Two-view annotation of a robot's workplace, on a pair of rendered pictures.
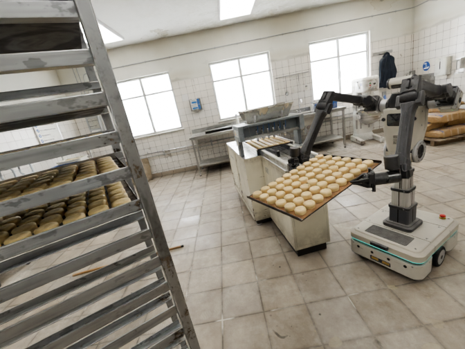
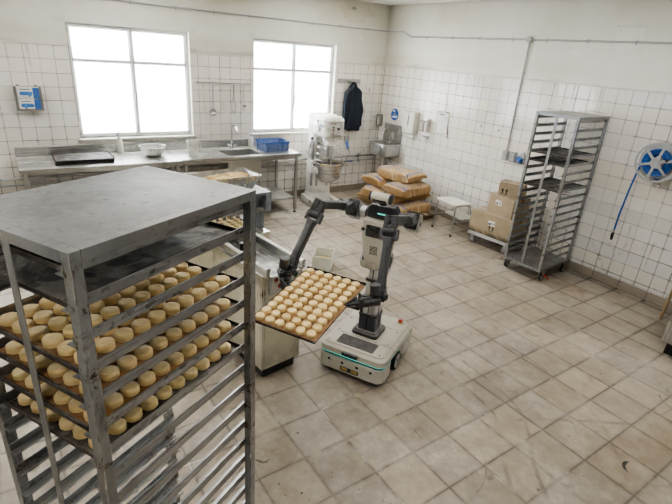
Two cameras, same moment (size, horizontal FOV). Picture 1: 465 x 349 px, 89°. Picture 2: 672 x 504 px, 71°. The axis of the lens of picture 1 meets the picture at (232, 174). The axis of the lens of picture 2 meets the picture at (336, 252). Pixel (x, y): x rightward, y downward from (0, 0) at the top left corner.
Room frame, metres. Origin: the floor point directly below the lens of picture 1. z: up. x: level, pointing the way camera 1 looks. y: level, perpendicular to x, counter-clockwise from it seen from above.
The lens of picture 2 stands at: (-0.75, 0.85, 2.24)
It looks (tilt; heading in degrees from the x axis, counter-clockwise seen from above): 23 degrees down; 324
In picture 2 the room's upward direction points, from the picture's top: 4 degrees clockwise
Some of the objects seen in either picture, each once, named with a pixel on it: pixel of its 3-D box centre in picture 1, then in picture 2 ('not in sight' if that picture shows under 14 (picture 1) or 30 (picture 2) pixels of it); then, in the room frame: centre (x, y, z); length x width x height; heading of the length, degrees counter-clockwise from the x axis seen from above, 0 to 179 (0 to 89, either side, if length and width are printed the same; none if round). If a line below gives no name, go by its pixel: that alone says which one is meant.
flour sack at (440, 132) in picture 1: (445, 130); (408, 205); (4.19, -4.04, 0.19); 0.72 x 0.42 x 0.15; 94
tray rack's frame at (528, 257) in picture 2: not in sight; (552, 194); (2.07, -4.19, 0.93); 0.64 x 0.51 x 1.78; 93
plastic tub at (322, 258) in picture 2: not in sight; (323, 259); (3.27, -1.92, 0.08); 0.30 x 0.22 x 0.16; 139
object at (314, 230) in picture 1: (292, 195); (255, 301); (2.14, -0.54, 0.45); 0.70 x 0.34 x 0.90; 7
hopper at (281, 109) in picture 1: (265, 113); (220, 183); (2.65, -0.49, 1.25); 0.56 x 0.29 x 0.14; 97
